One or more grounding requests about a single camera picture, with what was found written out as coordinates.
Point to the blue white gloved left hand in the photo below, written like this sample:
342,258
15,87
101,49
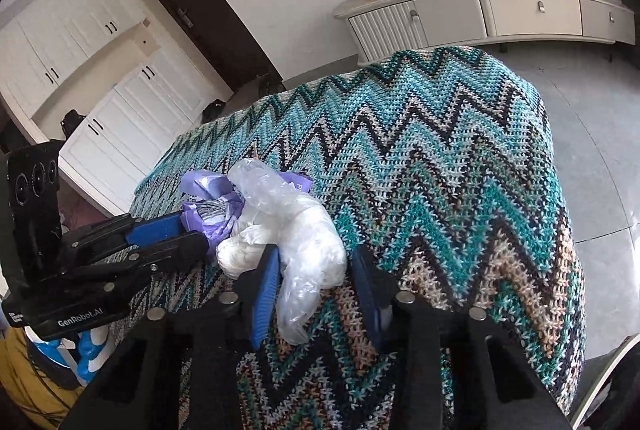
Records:
72,362

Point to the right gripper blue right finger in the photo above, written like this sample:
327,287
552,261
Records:
376,290

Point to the dark brown entrance door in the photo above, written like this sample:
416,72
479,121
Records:
224,40

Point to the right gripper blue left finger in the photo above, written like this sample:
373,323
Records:
265,280

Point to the zigzag knitted table cloth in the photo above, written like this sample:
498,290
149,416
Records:
442,162

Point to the black shoes by door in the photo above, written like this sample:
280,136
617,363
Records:
212,111

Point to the white hallway cabinets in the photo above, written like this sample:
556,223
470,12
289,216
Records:
134,78

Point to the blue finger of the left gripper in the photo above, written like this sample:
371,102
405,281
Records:
160,254
149,232

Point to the white tv cabinet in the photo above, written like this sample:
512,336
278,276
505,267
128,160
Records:
381,27

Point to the white clear plastic bag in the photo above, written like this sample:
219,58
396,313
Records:
312,255

